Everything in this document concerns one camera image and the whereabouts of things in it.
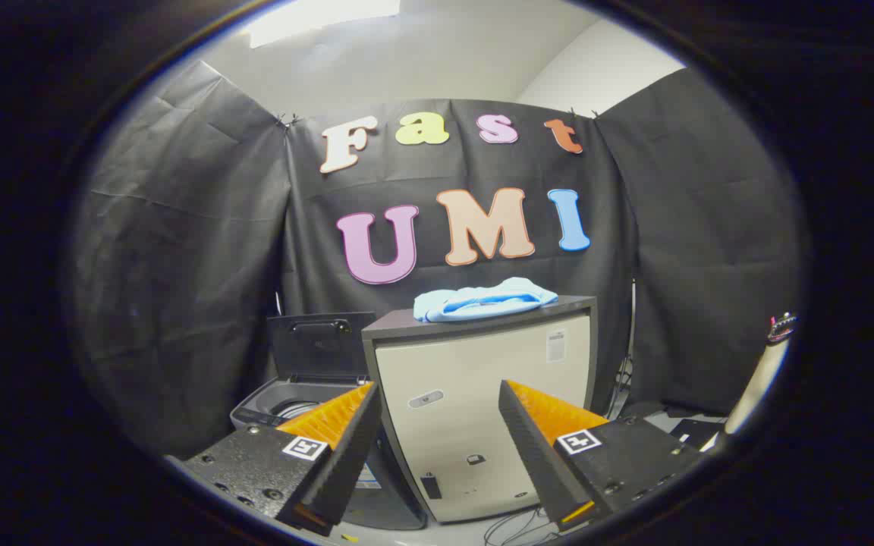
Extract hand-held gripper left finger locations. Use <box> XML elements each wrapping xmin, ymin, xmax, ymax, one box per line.
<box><xmin>166</xmin><ymin>381</ymin><xmax>382</xmax><ymax>538</ymax></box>

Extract black floor cables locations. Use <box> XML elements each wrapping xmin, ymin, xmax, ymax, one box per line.
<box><xmin>483</xmin><ymin>507</ymin><xmax>559</xmax><ymax>546</ymax></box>

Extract light blue shirt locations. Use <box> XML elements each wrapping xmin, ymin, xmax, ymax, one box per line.
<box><xmin>413</xmin><ymin>278</ymin><xmax>559</xmax><ymax>323</ymax></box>

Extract black backdrop cloth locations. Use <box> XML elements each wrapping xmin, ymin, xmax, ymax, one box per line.
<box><xmin>73</xmin><ymin>61</ymin><xmax>806</xmax><ymax>460</ymax></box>

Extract grey washing machine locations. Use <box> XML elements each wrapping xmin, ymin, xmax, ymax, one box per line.
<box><xmin>230</xmin><ymin>377</ymin><xmax>427</xmax><ymax>532</ymax></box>

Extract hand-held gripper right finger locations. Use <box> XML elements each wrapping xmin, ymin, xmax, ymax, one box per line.
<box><xmin>498</xmin><ymin>379</ymin><xmax>711</xmax><ymax>532</ymax></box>

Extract flat black floor item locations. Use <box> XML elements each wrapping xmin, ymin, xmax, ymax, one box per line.
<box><xmin>668</xmin><ymin>417</ymin><xmax>726</xmax><ymax>453</ymax></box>

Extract cream cabinet with grey top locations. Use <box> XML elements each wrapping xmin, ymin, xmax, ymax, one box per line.
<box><xmin>362</xmin><ymin>296</ymin><xmax>599</xmax><ymax>524</ymax></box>

